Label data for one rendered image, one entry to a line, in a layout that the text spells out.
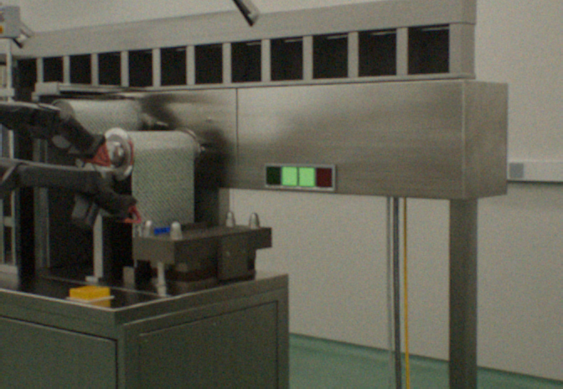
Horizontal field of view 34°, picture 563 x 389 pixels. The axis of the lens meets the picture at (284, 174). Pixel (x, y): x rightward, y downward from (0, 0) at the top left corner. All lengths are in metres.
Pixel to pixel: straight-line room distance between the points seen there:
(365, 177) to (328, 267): 3.03
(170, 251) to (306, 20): 0.74
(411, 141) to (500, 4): 2.57
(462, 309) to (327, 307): 3.03
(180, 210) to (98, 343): 0.55
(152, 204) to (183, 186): 0.13
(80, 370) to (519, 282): 2.93
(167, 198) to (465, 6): 0.99
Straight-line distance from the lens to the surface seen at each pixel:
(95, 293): 2.31
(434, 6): 2.33
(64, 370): 2.41
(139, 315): 2.24
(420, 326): 5.14
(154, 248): 2.43
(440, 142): 2.30
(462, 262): 2.48
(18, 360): 2.57
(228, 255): 2.50
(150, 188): 2.58
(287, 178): 2.57
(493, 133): 2.41
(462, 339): 2.51
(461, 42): 2.29
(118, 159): 2.54
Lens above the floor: 1.32
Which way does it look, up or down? 3 degrees down
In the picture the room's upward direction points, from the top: straight up
